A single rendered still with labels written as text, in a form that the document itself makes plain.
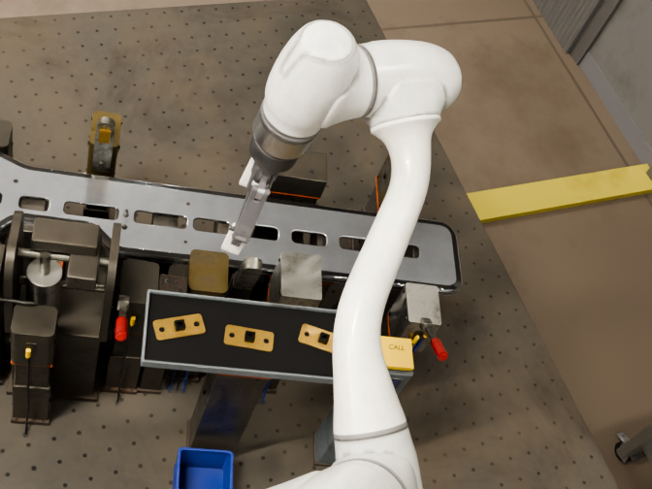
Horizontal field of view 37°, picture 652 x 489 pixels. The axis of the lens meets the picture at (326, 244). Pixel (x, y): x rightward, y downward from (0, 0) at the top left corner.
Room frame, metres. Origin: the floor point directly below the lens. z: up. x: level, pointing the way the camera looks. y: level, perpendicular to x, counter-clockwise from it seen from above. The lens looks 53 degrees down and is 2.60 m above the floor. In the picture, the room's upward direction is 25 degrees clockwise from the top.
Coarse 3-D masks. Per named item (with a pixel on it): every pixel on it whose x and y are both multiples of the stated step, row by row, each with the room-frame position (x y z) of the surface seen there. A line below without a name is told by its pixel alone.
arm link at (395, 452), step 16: (400, 432) 0.62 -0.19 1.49; (336, 448) 0.58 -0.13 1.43; (352, 448) 0.58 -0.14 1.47; (368, 448) 0.58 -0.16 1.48; (384, 448) 0.59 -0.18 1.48; (400, 448) 0.60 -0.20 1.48; (336, 464) 0.55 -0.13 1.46; (384, 464) 0.56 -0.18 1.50; (400, 464) 0.57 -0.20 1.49; (416, 464) 0.60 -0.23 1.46; (400, 480) 0.54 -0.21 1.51; (416, 480) 0.58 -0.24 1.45
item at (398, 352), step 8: (384, 344) 0.94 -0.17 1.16; (392, 344) 0.95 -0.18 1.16; (400, 344) 0.96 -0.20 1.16; (408, 344) 0.96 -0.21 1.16; (384, 352) 0.93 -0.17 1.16; (392, 352) 0.94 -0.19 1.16; (400, 352) 0.94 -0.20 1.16; (408, 352) 0.95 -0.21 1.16; (392, 360) 0.92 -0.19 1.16; (400, 360) 0.93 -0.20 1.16; (408, 360) 0.93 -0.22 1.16; (392, 368) 0.91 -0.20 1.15; (400, 368) 0.91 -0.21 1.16; (408, 368) 0.92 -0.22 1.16
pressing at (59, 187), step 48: (0, 192) 0.99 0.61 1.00; (48, 192) 1.04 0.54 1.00; (96, 192) 1.09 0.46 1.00; (144, 192) 1.14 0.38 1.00; (192, 192) 1.19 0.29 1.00; (144, 240) 1.03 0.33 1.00; (192, 240) 1.08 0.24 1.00; (288, 240) 1.18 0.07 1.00; (336, 240) 1.23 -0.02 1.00; (432, 240) 1.34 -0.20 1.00
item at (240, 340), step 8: (232, 328) 0.84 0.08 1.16; (240, 328) 0.85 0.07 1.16; (248, 328) 0.85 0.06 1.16; (224, 336) 0.82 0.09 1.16; (240, 336) 0.83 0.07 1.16; (248, 336) 0.84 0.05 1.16; (256, 336) 0.85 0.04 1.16; (264, 336) 0.85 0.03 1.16; (272, 336) 0.86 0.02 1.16; (232, 344) 0.81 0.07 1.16; (240, 344) 0.82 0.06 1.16; (248, 344) 0.83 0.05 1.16; (256, 344) 0.83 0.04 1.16; (264, 344) 0.84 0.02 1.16; (272, 344) 0.84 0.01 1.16
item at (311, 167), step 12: (312, 156) 1.39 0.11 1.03; (324, 156) 1.40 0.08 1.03; (300, 168) 1.35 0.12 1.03; (312, 168) 1.36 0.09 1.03; (324, 168) 1.37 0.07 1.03; (276, 180) 1.30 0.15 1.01; (288, 180) 1.31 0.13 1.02; (300, 180) 1.32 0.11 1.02; (312, 180) 1.33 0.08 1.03; (324, 180) 1.34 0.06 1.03; (276, 192) 1.31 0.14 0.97; (288, 192) 1.32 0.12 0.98; (300, 192) 1.32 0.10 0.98; (312, 192) 1.33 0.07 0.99; (312, 204) 1.34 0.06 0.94; (264, 228) 1.31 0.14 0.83
